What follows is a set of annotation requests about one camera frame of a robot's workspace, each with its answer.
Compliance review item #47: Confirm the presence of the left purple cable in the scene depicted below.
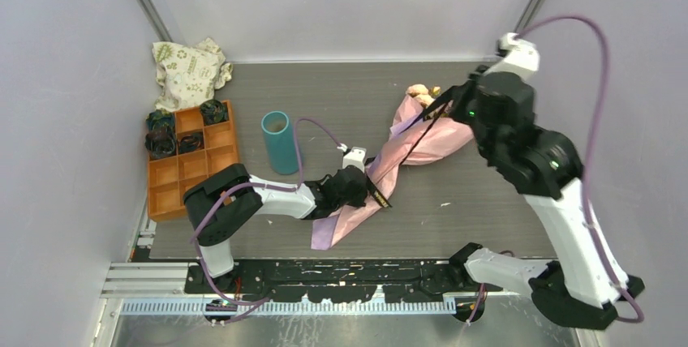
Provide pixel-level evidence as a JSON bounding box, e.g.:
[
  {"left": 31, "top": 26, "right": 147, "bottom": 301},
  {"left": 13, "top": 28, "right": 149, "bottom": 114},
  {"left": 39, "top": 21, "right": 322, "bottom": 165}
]
[{"left": 191, "top": 118, "right": 348, "bottom": 314}]

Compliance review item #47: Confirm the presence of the dark rolled fabric center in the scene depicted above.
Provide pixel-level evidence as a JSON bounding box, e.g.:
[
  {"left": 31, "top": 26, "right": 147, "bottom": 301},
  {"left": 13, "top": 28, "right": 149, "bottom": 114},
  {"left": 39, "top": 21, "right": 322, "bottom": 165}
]
[{"left": 178, "top": 131, "right": 204, "bottom": 154}]

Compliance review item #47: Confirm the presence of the dark rolled fabric middle-left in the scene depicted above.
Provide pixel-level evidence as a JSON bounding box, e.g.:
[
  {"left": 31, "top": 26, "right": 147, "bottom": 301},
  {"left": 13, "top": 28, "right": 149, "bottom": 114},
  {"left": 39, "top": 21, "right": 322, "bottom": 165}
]
[{"left": 144, "top": 126, "right": 177, "bottom": 161}]

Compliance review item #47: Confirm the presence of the dark rolled fabric top-left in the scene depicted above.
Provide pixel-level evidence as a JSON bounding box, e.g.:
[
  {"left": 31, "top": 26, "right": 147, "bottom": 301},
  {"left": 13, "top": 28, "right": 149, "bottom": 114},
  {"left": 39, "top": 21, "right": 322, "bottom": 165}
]
[{"left": 145, "top": 109, "right": 175, "bottom": 131}]

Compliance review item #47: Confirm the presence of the teal cylindrical vase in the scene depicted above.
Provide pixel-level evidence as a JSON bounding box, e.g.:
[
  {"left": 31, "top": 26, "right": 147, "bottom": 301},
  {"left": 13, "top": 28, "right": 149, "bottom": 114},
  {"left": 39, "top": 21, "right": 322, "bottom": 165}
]
[{"left": 260, "top": 111, "right": 299, "bottom": 175}]

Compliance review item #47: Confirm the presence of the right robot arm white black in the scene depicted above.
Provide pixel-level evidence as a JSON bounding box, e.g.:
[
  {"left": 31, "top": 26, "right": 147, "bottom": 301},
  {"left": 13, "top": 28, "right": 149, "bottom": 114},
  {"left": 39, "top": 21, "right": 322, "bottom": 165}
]
[{"left": 449, "top": 72, "right": 644, "bottom": 331}]

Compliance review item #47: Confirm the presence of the orange compartment tray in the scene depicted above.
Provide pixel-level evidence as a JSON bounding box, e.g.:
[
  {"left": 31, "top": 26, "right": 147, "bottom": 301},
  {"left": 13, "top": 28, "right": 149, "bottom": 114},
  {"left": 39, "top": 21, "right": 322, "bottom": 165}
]
[{"left": 147, "top": 100, "right": 240, "bottom": 222}]

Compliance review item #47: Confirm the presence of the aluminium rail frame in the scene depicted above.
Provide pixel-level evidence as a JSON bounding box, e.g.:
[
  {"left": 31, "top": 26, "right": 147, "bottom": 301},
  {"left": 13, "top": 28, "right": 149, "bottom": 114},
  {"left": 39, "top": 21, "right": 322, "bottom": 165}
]
[{"left": 101, "top": 262, "right": 460, "bottom": 321}]

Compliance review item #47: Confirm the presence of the cream printed cloth bag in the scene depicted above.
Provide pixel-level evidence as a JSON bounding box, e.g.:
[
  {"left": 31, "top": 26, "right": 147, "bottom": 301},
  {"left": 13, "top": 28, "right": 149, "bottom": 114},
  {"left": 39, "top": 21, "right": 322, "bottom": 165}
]
[{"left": 152, "top": 37, "right": 234, "bottom": 113}]

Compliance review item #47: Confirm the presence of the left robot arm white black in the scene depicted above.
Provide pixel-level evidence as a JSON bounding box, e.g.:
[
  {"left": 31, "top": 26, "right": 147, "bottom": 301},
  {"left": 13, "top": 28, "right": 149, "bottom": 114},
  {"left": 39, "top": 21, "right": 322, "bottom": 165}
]
[{"left": 182, "top": 163, "right": 368, "bottom": 293}]

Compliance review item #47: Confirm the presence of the pink paper flower bouquet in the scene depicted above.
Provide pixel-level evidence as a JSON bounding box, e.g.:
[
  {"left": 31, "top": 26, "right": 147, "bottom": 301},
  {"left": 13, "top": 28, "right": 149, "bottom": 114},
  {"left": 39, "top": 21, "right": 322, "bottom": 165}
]
[{"left": 311, "top": 84, "right": 473, "bottom": 251}]

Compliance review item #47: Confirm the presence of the dark rolled fabric top-right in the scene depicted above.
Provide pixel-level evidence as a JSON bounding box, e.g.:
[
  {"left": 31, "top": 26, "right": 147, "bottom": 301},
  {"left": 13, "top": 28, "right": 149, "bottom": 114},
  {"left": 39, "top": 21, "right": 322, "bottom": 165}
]
[{"left": 199, "top": 99, "right": 229, "bottom": 126}]

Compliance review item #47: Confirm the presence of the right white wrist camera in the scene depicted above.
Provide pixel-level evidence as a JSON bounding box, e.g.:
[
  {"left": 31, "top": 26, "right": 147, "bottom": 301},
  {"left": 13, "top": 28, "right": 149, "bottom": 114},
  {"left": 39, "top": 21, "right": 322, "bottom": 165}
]
[{"left": 488, "top": 32, "right": 540, "bottom": 81}]

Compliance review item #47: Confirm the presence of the black ribbon gold lettering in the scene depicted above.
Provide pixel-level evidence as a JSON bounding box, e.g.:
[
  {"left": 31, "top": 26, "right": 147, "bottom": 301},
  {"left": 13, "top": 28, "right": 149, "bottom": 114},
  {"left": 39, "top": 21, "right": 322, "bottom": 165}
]
[{"left": 366, "top": 84, "right": 472, "bottom": 209}]

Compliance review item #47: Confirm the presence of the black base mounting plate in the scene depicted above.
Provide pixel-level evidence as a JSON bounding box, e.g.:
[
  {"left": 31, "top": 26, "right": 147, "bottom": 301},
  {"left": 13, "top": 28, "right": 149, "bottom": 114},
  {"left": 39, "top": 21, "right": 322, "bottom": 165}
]
[{"left": 183, "top": 259, "right": 479, "bottom": 303}]

